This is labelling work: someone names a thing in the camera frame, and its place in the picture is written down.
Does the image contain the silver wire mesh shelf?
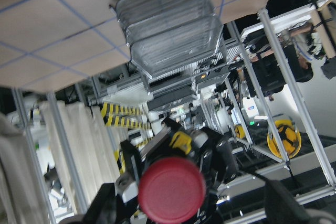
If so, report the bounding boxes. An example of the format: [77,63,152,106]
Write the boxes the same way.
[112,0,223,80]

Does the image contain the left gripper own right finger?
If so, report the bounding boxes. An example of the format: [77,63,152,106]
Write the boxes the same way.
[264,179,315,224]

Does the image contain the red emergency stop button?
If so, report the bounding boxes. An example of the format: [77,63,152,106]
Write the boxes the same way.
[138,129,211,222]

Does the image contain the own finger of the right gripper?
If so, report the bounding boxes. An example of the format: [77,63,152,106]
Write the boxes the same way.
[115,140,143,203]
[207,132,239,190]

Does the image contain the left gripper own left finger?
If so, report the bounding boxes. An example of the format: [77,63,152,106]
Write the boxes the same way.
[81,183,117,224]

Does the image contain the yellow hard hat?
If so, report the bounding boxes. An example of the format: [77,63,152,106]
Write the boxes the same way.
[267,119,302,158]

